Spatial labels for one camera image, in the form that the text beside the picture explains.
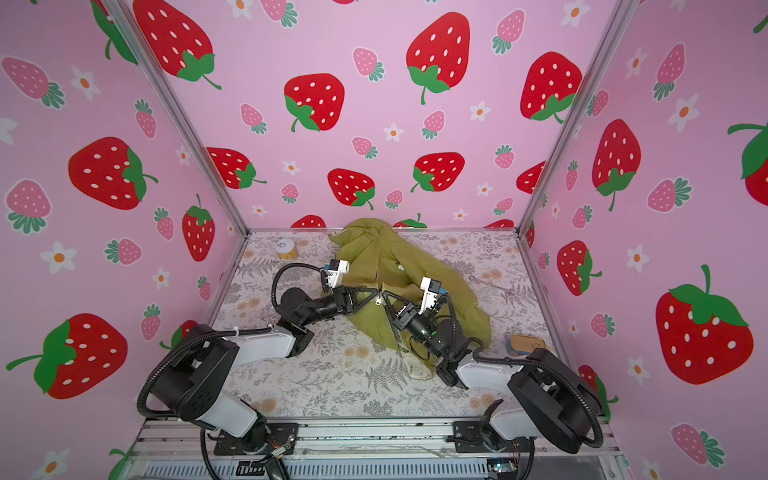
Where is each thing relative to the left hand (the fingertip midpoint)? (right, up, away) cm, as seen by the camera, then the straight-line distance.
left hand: (375, 296), depth 72 cm
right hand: (+2, 0, 0) cm, 2 cm away
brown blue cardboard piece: (+43, -16, +15) cm, 49 cm away
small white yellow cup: (-37, +13, +39) cm, 55 cm away
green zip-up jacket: (-1, +10, +36) cm, 37 cm away
